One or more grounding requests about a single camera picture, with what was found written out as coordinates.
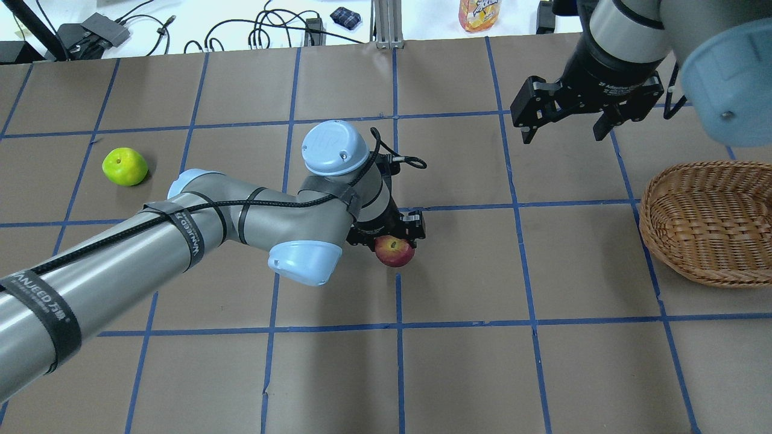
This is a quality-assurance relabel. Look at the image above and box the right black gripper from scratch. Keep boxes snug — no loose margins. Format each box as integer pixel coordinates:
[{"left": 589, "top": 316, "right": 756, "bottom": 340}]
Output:
[{"left": 510, "top": 36, "right": 664, "bottom": 145}]

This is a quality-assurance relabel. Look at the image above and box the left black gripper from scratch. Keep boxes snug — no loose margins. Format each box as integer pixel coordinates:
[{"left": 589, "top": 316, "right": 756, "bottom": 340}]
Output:
[{"left": 346, "top": 154, "right": 426, "bottom": 248}]

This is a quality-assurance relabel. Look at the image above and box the red yellow apple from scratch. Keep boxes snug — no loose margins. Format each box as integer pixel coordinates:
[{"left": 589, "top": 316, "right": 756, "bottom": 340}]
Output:
[{"left": 375, "top": 234, "right": 416, "bottom": 268}]

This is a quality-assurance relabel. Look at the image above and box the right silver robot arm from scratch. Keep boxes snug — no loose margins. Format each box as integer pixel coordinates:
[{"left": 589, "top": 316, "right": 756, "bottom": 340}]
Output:
[{"left": 510, "top": 1, "right": 771, "bottom": 146}]

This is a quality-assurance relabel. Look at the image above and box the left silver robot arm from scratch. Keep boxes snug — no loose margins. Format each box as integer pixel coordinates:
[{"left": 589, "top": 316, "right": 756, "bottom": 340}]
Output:
[{"left": 1, "top": 120, "right": 427, "bottom": 401}]

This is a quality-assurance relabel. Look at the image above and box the wicker basket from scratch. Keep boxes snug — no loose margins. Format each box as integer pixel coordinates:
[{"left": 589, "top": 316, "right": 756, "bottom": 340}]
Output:
[{"left": 639, "top": 160, "right": 771, "bottom": 288}]

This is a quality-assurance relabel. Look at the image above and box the orange drink bottle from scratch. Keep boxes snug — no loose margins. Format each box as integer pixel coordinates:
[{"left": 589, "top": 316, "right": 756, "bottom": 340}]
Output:
[{"left": 458, "top": 0, "right": 501, "bottom": 33}]

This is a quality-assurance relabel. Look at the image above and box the green apple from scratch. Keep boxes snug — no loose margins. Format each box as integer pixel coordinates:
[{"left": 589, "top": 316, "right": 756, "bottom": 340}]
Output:
[{"left": 101, "top": 146, "right": 149, "bottom": 187}]

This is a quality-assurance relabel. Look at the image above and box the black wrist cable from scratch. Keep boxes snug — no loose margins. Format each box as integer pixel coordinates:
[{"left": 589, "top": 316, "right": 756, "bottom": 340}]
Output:
[{"left": 0, "top": 127, "right": 428, "bottom": 290}]

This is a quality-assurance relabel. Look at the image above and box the aluminium frame post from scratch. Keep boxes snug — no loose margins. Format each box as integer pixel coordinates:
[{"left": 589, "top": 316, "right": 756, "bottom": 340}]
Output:
[{"left": 370, "top": 1, "right": 403, "bottom": 49}]

